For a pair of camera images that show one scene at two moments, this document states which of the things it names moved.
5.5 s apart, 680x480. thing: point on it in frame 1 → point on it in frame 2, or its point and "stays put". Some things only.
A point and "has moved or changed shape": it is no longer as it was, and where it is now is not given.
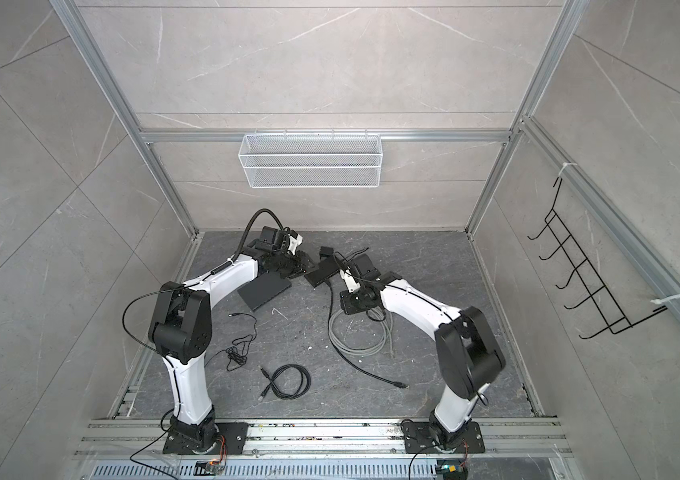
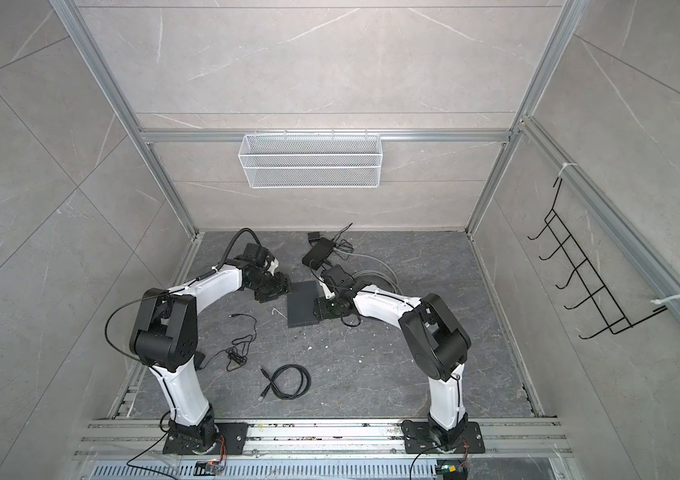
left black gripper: x=303 y=263 → x=283 y=286
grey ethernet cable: x=380 y=346 has moved or changed shape
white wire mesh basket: x=304 y=161 stays put
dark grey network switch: x=263 y=289 has moved or changed shape
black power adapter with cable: x=364 y=266 has moved or changed shape
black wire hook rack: x=615 y=319 stays put
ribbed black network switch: x=327 y=268 → x=318 y=253
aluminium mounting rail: x=145 y=436 stays put
